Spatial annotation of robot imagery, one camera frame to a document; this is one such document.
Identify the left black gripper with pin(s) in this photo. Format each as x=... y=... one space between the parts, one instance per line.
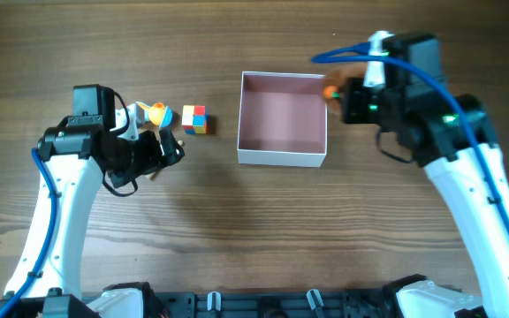
x=153 y=158

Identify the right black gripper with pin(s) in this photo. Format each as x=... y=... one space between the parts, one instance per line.
x=349 y=101

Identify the brown plush toy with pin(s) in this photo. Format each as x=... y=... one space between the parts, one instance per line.
x=337 y=78

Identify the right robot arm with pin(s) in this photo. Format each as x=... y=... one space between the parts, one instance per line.
x=451 y=137

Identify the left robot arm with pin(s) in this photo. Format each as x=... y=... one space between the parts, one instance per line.
x=97 y=146

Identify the white pig rattle drum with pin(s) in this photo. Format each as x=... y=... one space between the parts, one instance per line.
x=154 y=175

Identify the orange blue duck toy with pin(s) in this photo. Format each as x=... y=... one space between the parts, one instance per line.
x=158 y=114

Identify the multicolour puzzle cube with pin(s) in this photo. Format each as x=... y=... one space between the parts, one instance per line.
x=194 y=119

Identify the pink open cardboard box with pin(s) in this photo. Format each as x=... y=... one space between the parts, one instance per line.
x=283 y=120

